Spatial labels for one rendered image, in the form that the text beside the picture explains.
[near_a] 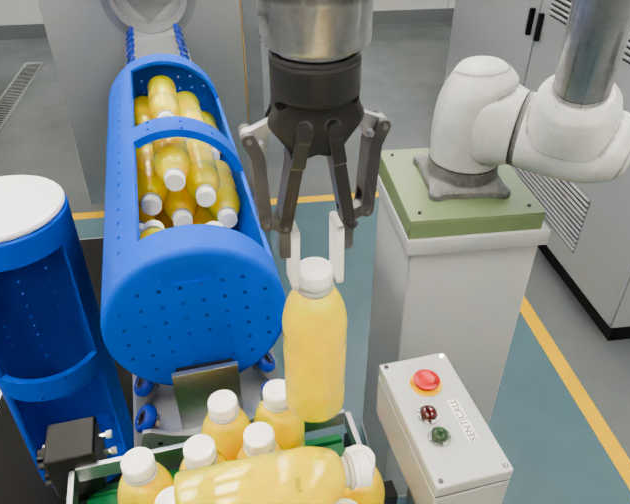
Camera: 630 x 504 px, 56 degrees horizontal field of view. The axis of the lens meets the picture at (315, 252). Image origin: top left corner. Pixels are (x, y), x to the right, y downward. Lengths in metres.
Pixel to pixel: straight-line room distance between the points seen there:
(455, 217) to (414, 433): 0.61
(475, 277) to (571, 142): 0.38
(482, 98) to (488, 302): 0.49
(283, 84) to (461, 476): 0.50
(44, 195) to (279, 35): 1.07
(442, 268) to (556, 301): 1.51
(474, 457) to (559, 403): 1.63
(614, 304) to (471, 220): 1.35
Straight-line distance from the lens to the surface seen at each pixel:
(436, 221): 1.27
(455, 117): 1.27
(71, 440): 0.97
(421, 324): 1.46
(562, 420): 2.36
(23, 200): 1.48
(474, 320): 1.51
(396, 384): 0.85
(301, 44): 0.46
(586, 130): 1.20
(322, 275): 0.60
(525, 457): 2.22
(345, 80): 0.48
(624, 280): 2.51
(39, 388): 1.63
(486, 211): 1.33
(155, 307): 0.92
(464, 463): 0.79
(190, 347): 0.99
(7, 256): 1.38
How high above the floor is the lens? 1.73
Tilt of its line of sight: 37 degrees down
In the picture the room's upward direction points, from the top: straight up
